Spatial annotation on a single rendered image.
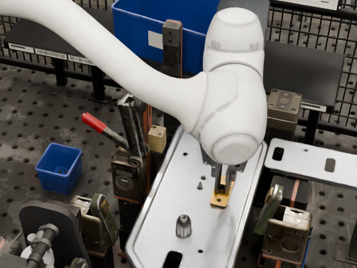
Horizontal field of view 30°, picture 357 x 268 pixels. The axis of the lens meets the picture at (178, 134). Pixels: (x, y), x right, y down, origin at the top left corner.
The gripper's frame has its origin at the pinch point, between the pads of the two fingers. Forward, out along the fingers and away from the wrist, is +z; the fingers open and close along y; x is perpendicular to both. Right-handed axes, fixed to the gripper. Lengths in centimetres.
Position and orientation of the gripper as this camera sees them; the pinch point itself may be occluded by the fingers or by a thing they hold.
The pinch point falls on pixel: (223, 177)
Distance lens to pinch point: 143.2
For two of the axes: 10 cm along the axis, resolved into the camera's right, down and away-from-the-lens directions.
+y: 9.6, 2.1, -2.0
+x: 2.9, -6.7, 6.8
